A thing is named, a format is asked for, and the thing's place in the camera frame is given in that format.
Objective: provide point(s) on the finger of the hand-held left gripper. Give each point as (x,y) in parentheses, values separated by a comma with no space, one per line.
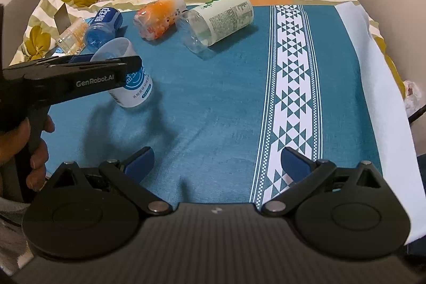
(80,58)
(128,68)

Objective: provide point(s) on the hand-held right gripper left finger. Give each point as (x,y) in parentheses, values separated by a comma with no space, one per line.
(140,161)

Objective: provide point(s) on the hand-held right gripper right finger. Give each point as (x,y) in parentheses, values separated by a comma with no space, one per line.
(294,165)

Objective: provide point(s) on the blue white label bottle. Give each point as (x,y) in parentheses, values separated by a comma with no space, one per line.
(134,89)

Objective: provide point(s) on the person's left hand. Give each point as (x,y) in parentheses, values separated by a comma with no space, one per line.
(37,159)

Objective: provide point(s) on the small clear amber bottle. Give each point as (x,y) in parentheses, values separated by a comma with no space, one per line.
(71,36)

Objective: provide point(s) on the blue label plastic bottle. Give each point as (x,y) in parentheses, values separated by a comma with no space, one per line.
(101,26)

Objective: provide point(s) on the grey metal card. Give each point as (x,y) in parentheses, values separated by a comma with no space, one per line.
(62,19)

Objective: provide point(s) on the orange label plastic bottle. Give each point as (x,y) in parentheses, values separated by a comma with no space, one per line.
(159,16)

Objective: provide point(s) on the teal patterned cloth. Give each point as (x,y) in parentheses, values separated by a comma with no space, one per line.
(216,104)

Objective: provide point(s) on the white sheet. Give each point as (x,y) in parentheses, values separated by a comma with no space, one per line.
(389,137)

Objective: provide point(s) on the crumpled plastic bag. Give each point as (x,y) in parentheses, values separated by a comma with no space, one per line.
(413,94)

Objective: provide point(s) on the grey cloth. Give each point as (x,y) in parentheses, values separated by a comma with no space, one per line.
(11,230)

